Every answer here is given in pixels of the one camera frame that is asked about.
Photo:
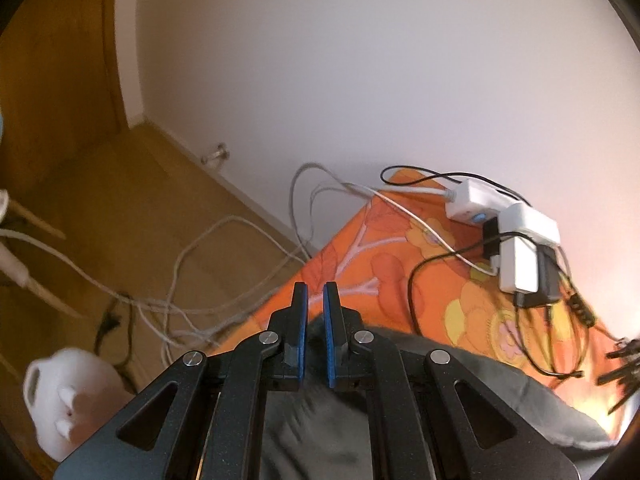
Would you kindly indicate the wooden door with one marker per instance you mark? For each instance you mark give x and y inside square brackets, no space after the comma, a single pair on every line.
[60,90]

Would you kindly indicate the orange floral bed sheet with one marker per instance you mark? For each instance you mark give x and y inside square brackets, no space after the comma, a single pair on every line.
[382,262]

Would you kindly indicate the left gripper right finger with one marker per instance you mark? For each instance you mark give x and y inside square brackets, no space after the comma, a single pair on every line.
[340,324]

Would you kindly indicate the small black tripod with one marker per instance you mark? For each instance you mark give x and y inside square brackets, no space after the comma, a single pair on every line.
[627,374]

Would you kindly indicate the white plastic jug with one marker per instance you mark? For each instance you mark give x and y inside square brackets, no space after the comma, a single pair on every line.
[69,396]

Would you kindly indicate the white charger adapter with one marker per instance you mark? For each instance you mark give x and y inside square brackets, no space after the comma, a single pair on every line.
[524,228]

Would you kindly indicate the metal door stopper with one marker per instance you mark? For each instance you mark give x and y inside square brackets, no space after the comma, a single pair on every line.
[218,154]

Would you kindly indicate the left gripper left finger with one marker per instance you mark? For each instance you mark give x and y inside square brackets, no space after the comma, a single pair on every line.
[290,324]

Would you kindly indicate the black power adapter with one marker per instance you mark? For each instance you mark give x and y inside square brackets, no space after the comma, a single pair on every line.
[548,291]

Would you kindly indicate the white power strip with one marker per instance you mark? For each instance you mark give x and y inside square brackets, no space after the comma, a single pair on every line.
[475,203]

